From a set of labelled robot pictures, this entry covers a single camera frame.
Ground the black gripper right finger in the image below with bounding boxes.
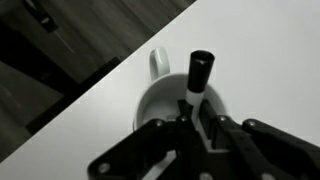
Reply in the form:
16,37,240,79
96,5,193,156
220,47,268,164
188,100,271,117
199,99,320,180

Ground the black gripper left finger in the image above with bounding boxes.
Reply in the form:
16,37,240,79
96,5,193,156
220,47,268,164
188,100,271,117
87,99,214,180

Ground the red patterned white mug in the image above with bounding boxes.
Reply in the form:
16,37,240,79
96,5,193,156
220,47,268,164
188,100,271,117
133,46,231,135

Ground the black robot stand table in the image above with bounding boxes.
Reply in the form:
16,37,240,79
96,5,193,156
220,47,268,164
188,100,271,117
0,0,83,96

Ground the black capped white marker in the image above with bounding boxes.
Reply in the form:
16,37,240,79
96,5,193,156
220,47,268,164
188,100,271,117
184,49,216,148

